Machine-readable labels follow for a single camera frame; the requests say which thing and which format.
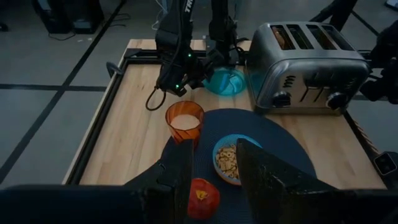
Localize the red and yellow apple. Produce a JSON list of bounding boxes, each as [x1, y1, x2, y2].
[[187, 177, 221, 221]]

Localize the orange bowl with blue inside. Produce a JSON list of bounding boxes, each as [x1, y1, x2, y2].
[[212, 134, 264, 187]]

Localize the stainless steel four-slot toaster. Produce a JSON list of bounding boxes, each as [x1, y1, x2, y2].
[[247, 21, 371, 116]]

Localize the toasted cereal pieces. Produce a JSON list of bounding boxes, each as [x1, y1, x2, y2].
[[215, 144, 240, 180]]

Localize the small black camera box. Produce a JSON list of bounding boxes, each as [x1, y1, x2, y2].
[[373, 151, 398, 189]]

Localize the dark round woven placemat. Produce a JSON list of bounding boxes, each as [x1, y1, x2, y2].
[[160, 108, 317, 224]]

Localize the brown toast slice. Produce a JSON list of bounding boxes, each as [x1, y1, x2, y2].
[[273, 26, 289, 49]]

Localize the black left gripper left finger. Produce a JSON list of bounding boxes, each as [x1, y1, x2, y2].
[[0, 139, 194, 224]]

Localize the black rig post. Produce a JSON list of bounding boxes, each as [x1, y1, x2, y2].
[[310, 0, 358, 23]]

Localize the teal translucent plate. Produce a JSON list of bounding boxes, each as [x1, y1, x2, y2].
[[202, 67, 247, 96]]

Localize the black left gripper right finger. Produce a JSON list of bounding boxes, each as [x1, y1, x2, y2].
[[236, 138, 398, 224]]

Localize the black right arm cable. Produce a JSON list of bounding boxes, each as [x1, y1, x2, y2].
[[145, 86, 168, 112]]

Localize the orange cup with juice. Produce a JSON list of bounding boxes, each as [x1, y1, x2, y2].
[[165, 100, 205, 147]]

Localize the black equipment cases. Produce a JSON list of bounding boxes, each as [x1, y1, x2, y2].
[[30, 0, 105, 34]]

